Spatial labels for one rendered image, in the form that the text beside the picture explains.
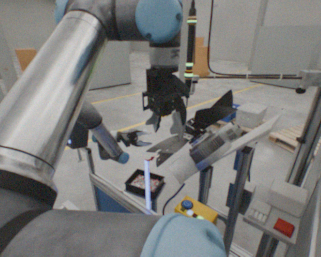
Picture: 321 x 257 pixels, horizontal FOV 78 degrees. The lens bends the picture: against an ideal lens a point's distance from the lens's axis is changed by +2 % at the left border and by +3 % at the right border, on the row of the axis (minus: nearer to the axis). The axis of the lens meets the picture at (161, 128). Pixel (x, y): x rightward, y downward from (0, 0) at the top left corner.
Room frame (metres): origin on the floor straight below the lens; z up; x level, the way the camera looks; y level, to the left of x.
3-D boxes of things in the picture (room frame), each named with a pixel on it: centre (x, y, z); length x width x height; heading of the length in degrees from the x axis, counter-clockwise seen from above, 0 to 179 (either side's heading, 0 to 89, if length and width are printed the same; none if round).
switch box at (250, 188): (1.04, -0.55, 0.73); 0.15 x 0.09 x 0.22; 51
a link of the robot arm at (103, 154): (1.06, 0.35, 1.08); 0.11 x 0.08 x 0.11; 58
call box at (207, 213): (0.61, -0.15, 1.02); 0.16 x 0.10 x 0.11; 51
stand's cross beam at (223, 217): (1.04, -0.40, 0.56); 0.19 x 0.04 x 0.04; 51
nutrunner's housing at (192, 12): (1.07, -0.14, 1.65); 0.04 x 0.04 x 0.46
